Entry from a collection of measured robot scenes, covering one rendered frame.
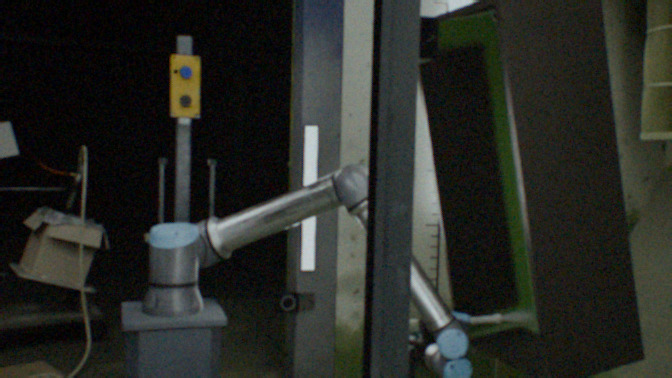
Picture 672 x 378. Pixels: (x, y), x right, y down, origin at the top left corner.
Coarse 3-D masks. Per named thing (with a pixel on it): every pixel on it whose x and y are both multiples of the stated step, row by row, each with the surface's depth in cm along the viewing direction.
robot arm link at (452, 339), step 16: (336, 176) 225; (352, 176) 219; (352, 192) 216; (352, 208) 217; (416, 272) 215; (416, 288) 215; (432, 288) 216; (416, 304) 216; (432, 304) 214; (432, 320) 214; (448, 320) 214; (432, 336) 217; (448, 336) 212; (464, 336) 212; (448, 352) 213; (464, 352) 212
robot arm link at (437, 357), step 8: (440, 352) 230; (432, 360) 235; (440, 360) 230; (448, 360) 227; (456, 360) 226; (464, 360) 226; (432, 368) 236; (440, 368) 230; (448, 368) 225; (456, 368) 226; (464, 368) 227; (448, 376) 226; (456, 376) 226; (464, 376) 227
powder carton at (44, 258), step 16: (48, 208) 431; (32, 224) 420; (48, 224) 412; (64, 224) 414; (80, 224) 419; (96, 224) 426; (32, 240) 433; (48, 240) 412; (64, 240) 417; (96, 240) 421; (32, 256) 418; (48, 256) 413; (64, 256) 417; (32, 272) 409; (48, 272) 413; (64, 272) 418
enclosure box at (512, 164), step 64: (512, 0) 209; (576, 0) 216; (448, 64) 270; (512, 64) 211; (576, 64) 218; (448, 128) 272; (512, 128) 214; (576, 128) 219; (448, 192) 274; (512, 192) 283; (576, 192) 221; (448, 256) 275; (512, 256) 284; (576, 256) 222; (576, 320) 224
